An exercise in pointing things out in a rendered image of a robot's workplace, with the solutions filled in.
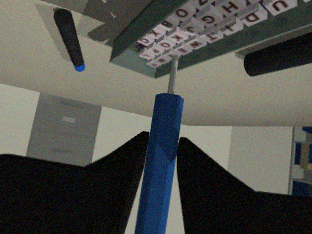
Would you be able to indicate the blue stylus with grey tip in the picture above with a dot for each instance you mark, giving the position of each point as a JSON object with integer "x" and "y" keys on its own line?
{"x": 155, "y": 195}

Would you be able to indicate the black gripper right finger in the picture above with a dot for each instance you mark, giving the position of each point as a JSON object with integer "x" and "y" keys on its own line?
{"x": 215, "y": 202}

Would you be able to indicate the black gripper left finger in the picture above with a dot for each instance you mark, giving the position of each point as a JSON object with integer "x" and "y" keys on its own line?
{"x": 102, "y": 192}

